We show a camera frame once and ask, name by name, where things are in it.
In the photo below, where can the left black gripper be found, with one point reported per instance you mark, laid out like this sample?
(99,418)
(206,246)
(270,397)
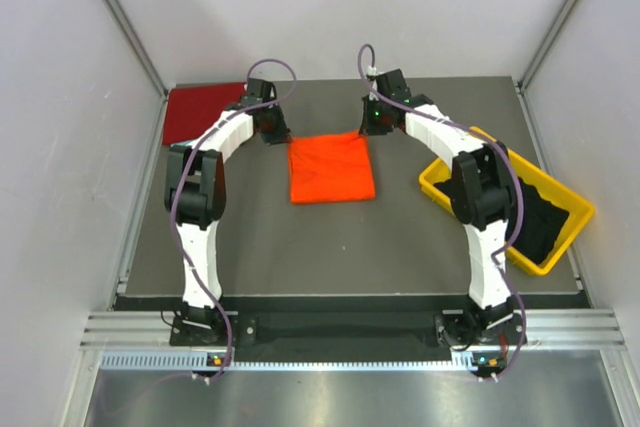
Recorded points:
(281,132)

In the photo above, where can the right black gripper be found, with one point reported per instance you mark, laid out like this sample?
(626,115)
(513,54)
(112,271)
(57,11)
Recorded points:
(368,127)

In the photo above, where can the orange t shirt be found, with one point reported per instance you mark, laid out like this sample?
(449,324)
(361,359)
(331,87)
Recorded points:
(330,168)

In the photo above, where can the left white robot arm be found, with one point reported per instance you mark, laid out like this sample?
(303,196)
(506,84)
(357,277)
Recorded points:
(195,197)

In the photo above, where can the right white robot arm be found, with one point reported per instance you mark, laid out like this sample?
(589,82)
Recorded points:
(492,301)

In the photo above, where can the folded red t shirt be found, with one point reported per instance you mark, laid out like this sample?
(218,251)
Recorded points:
(192,110)

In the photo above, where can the black t shirt in bin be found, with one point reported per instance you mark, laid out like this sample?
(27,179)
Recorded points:
(540,222)

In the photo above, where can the yellow plastic bin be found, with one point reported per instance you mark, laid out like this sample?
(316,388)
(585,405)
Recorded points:
(565,207)

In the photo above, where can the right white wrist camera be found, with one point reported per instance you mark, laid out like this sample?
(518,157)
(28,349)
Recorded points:
(371,75)

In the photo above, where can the left aluminium frame post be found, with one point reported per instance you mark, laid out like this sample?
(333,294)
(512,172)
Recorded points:
(132,39)

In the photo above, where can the aluminium frame post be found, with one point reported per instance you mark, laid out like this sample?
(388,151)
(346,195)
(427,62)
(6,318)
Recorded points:
(547,43)
(132,39)

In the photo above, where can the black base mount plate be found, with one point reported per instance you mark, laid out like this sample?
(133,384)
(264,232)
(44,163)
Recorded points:
(350,328)

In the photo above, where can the grey slotted cable duct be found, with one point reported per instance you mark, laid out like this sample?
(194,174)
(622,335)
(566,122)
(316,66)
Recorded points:
(207,361)

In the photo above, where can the right aluminium frame post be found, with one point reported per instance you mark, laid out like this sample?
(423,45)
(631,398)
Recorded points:
(547,43)

